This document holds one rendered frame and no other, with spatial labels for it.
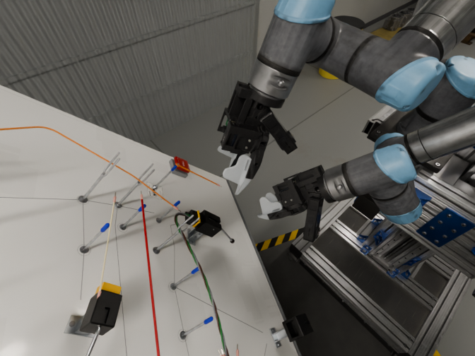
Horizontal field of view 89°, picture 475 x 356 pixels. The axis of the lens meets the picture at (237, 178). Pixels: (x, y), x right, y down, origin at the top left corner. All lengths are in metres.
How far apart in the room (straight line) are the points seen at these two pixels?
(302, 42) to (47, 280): 0.51
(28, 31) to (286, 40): 1.77
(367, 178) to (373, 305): 1.24
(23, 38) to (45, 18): 0.17
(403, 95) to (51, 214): 0.59
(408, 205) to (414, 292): 1.27
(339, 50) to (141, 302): 0.55
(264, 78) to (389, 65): 0.17
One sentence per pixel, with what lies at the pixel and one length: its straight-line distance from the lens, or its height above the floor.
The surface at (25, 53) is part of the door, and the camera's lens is 2.05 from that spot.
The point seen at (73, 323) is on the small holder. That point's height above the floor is 1.30.
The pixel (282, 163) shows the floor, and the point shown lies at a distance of 2.31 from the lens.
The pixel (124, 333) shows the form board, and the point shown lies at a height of 1.24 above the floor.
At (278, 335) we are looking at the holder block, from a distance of 0.79.
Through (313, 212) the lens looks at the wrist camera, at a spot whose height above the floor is 1.23.
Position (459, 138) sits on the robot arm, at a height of 1.38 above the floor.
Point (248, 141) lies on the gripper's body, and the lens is 0.45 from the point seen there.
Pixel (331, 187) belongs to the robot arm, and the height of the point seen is 1.31.
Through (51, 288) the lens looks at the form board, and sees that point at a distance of 0.49.
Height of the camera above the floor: 1.71
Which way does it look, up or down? 53 degrees down
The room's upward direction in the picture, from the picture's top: straight up
